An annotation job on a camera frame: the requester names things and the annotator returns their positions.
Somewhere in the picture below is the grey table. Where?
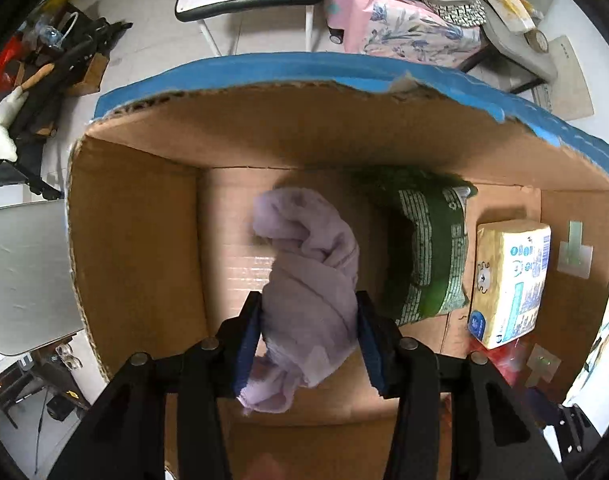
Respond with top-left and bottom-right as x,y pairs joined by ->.
0,200 -> 85,358

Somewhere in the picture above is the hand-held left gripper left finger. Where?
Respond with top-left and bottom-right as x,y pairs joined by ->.
48,291 -> 264,480

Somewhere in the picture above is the grey chair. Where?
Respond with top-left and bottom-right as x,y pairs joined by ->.
459,0 -> 559,95

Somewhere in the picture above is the white cloth glove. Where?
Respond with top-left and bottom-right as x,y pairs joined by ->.
0,86 -> 30,163

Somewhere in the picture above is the tape roll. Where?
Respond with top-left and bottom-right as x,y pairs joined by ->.
526,29 -> 551,54

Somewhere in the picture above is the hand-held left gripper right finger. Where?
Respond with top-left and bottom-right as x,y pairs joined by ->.
355,291 -> 569,480

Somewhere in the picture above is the lilac cloth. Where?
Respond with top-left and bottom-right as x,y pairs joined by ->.
236,186 -> 361,415

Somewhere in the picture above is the cardboard box with blue tape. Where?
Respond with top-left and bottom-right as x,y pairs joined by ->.
64,51 -> 609,480

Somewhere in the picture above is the floral pink bag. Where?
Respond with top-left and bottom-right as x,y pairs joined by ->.
343,0 -> 489,69

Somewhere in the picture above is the green snack bag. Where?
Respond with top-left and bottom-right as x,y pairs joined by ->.
357,166 -> 477,327

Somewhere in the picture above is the yellow tissue pack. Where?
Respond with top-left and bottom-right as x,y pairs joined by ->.
468,220 -> 552,351

